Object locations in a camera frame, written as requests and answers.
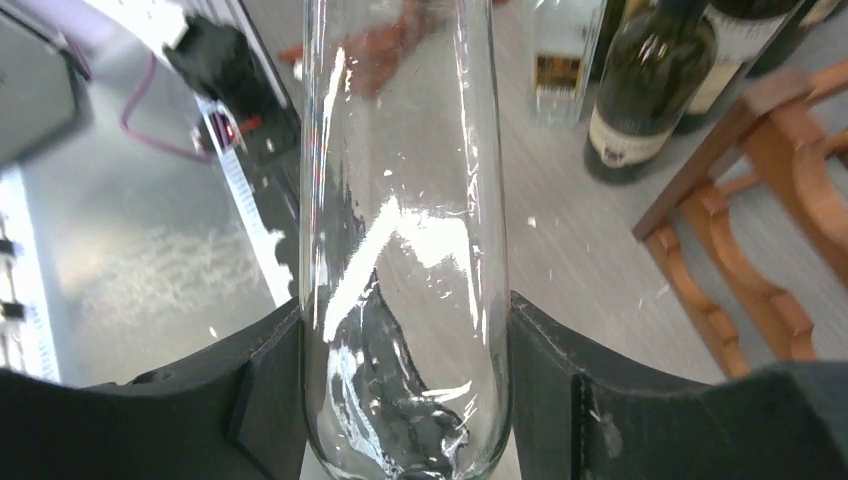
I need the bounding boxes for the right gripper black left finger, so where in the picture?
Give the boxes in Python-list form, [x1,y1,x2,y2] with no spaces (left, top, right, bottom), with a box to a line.
[1,300,306,479]

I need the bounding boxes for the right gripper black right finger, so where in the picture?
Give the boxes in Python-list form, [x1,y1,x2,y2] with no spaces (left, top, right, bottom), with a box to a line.
[508,293,847,480]

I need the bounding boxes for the clear glass wine bottle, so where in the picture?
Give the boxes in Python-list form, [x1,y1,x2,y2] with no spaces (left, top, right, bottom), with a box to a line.
[299,37,511,479]

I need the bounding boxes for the brown wooden wine rack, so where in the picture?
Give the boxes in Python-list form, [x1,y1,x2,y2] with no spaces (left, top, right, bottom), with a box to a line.
[633,62,847,377]

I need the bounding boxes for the clear square liquor bottle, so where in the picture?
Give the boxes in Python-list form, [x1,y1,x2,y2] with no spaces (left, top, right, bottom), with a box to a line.
[527,0,606,126]

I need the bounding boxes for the dark wine bottle front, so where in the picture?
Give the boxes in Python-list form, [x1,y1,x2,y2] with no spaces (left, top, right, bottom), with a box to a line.
[584,0,717,184]

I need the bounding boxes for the dark wine bottle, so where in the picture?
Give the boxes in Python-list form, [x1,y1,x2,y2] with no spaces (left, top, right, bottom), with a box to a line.
[675,0,799,134]
[584,0,717,184]
[746,0,847,79]

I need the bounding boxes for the brown cloth on table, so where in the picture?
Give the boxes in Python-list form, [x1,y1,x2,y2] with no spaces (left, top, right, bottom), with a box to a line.
[277,1,502,104]

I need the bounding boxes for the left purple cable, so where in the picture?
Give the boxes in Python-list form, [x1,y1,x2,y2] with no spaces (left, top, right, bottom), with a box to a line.
[13,0,213,165]

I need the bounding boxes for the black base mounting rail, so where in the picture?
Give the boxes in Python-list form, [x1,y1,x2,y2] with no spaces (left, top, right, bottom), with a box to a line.
[187,1,300,306]

